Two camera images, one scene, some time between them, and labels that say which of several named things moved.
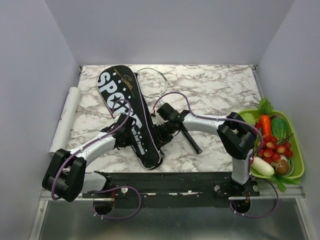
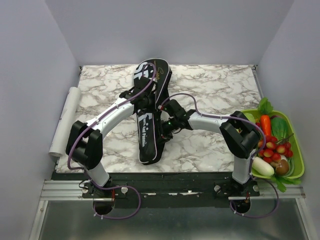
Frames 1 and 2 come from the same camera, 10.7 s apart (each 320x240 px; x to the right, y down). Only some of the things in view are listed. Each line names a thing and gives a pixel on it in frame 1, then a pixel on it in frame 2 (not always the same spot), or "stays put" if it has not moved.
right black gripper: x=159 y=139 stays put
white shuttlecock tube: x=63 y=129 stays put
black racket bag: x=121 y=90 -> x=150 y=127
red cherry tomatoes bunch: x=272 y=149 stays put
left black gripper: x=129 y=142 -> x=152 y=109
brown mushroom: x=282 y=167 stays put
